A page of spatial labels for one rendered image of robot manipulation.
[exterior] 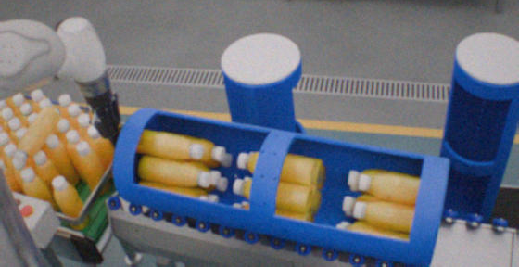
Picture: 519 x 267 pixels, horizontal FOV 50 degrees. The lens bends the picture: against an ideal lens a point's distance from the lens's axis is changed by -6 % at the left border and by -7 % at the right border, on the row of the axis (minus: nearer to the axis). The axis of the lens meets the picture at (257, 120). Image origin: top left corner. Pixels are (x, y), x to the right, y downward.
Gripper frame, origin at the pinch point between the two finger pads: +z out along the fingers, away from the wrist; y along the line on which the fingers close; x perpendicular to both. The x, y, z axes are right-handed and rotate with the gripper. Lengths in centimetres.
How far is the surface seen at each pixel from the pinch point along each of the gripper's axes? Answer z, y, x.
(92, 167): 12.9, 2.2, -12.0
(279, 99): 22, -48, 32
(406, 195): -1, 0, 82
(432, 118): 116, -148, 82
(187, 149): -0.7, -1.2, 22.6
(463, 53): 13, -76, 92
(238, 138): 7.5, -15.4, 31.2
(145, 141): -1.8, -0.3, 10.3
